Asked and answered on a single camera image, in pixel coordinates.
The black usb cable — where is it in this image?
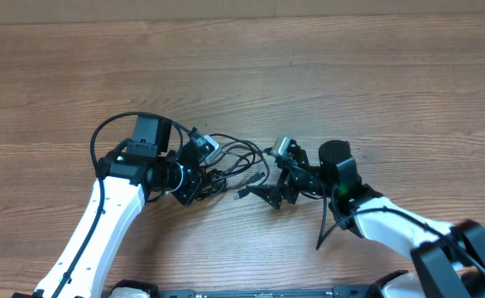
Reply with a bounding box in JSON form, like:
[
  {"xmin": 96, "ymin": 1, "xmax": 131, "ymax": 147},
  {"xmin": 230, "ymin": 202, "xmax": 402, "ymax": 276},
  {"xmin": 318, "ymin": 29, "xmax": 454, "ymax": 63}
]
[{"xmin": 196, "ymin": 132, "xmax": 272, "ymax": 202}]

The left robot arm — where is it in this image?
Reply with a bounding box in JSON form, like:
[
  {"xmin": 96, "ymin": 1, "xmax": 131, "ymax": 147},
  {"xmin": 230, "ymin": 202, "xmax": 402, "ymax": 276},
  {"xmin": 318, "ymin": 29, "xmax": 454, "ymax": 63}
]
[{"xmin": 32, "ymin": 112, "xmax": 221, "ymax": 297}]

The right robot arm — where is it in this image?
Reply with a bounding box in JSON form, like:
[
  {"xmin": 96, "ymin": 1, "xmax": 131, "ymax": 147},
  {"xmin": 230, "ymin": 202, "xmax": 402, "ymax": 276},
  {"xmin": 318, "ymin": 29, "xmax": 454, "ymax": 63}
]
[{"xmin": 247, "ymin": 137, "xmax": 485, "ymax": 297}]

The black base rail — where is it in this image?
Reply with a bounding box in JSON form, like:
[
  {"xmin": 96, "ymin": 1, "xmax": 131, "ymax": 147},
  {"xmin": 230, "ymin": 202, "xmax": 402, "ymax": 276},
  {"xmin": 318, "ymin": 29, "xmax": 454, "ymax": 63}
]
[{"xmin": 101, "ymin": 284, "xmax": 384, "ymax": 298}]

